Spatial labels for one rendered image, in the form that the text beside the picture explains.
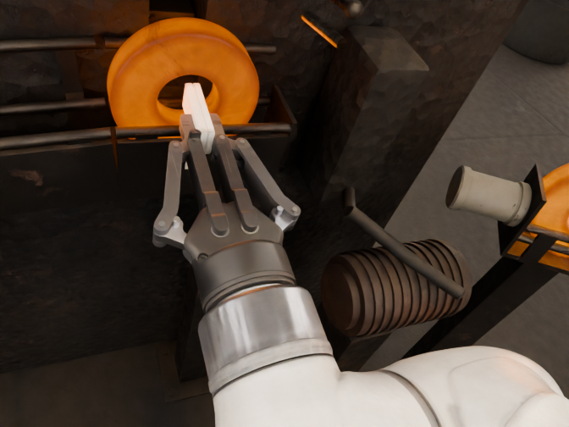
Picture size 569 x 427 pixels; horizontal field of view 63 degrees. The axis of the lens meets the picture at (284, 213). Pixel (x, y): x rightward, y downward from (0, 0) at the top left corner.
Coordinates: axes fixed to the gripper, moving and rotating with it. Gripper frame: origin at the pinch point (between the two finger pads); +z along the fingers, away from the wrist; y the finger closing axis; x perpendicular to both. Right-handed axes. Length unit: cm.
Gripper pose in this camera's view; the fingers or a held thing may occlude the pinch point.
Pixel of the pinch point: (197, 118)
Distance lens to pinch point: 47.8
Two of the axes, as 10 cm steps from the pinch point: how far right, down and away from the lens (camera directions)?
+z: -3.0, -8.1, 5.0
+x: 2.7, -5.8, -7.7
